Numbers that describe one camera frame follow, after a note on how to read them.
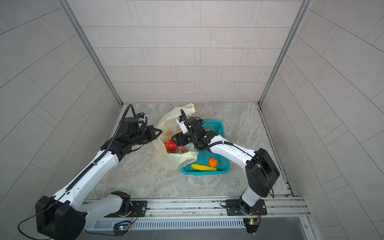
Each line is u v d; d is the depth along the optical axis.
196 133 0.61
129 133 0.58
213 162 0.82
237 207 0.71
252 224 0.67
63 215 0.36
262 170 0.42
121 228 0.64
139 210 0.71
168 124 0.75
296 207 0.72
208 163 0.85
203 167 0.81
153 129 0.68
